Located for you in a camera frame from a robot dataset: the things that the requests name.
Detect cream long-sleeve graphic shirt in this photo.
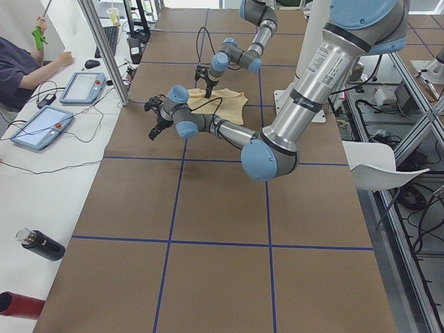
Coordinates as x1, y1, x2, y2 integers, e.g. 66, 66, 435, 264
187, 88, 248, 125

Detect red bottle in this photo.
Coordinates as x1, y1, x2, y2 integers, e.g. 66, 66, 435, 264
1, 291, 45, 320

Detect seated person dark shirt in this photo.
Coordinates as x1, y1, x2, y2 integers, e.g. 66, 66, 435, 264
1, 37, 74, 112

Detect aluminium frame post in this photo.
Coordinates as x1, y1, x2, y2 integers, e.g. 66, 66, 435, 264
78, 0, 129, 106

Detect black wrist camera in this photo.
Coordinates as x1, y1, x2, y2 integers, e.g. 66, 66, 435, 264
144, 94, 167, 114
194, 65, 208, 82

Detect black power adapter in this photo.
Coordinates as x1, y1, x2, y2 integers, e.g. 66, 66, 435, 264
37, 94, 56, 109

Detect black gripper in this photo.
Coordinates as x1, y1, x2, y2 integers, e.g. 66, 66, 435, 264
148, 115, 172, 140
205, 78, 218, 99

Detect yellow drink cup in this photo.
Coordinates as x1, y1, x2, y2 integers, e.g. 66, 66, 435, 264
106, 7, 120, 26

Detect black water bottle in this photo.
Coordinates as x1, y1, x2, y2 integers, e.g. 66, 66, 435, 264
15, 228, 65, 262

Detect black keyboard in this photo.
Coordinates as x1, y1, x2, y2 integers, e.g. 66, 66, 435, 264
103, 26, 119, 56

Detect far blue teach pendant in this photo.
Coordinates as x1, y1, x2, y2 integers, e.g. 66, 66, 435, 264
59, 71, 106, 105

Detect white plastic chair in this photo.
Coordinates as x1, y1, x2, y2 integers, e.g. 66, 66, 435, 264
342, 141, 429, 191

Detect green plastic clamp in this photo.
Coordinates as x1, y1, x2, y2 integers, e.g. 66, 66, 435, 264
31, 27, 48, 50

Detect black computer mouse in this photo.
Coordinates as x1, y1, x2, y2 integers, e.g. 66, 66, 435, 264
84, 60, 101, 69

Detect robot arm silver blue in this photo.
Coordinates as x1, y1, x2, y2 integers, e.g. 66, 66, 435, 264
145, 1, 410, 181
195, 1, 278, 99

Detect blue teach pendant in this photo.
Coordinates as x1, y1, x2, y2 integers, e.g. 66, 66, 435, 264
59, 71, 106, 105
10, 105, 74, 151

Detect near blue teach pendant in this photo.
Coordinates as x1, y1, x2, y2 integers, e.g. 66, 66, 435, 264
10, 105, 74, 151

